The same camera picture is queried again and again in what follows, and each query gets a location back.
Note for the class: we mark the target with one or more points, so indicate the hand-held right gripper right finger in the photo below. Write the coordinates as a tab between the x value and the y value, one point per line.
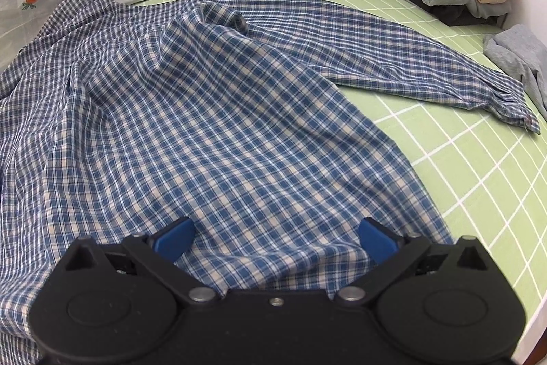
376	239

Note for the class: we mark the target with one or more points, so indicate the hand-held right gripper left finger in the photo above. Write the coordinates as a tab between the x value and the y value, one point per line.
174	239

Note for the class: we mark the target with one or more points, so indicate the blue plaid shirt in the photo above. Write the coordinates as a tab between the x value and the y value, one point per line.
213	134

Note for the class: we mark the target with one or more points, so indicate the green checked bed sheet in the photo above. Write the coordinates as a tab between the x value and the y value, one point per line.
470	177

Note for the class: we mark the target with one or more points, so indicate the small grey garment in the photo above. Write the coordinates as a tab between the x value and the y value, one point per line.
517	48

